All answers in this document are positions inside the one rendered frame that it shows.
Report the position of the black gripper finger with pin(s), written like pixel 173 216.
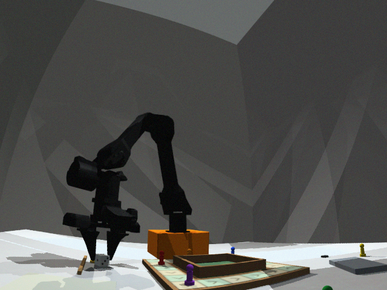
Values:
pixel 113 240
pixel 90 238

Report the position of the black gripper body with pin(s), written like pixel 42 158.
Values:
pixel 84 222

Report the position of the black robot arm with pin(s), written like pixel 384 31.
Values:
pixel 88 175

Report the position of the brown rectangular frame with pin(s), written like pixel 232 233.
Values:
pixel 236 286

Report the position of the purple pawn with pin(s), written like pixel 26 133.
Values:
pixel 189 279

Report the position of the grey die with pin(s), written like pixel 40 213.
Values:
pixel 102 260

